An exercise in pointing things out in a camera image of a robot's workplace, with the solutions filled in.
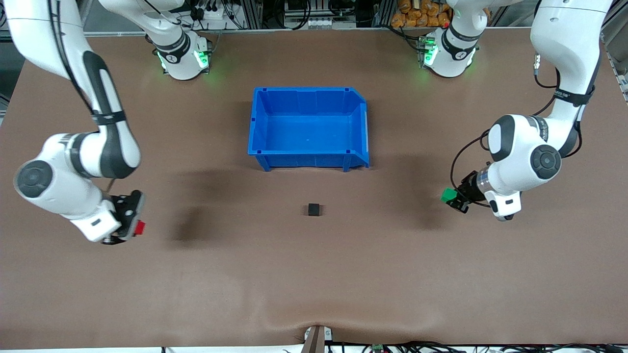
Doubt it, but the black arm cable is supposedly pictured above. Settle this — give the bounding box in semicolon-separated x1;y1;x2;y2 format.
47;0;118;194
450;49;597;209

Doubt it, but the aluminium frame profile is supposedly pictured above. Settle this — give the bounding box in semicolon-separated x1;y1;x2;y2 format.
601;0;628;103

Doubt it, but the bag of orange items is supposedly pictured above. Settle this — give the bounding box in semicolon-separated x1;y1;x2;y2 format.
391;0;451;28

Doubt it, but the white terminal block strip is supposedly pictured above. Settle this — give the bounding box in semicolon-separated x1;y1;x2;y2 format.
287;17;357;30

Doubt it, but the blue plastic storage bin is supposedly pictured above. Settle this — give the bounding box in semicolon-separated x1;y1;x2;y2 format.
247;87;370;173

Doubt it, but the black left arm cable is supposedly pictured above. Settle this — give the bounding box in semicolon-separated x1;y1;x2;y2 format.
450;49;597;209

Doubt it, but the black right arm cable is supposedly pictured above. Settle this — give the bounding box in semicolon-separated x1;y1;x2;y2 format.
47;0;118;194

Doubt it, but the metal clamp bracket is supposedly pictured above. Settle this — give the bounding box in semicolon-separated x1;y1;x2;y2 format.
304;325;334;353

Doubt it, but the table cover sheet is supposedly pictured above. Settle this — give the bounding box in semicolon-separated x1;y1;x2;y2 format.
0;27;628;350

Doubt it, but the white power strip with plugs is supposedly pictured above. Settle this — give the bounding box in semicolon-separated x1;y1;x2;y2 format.
193;2;232;24

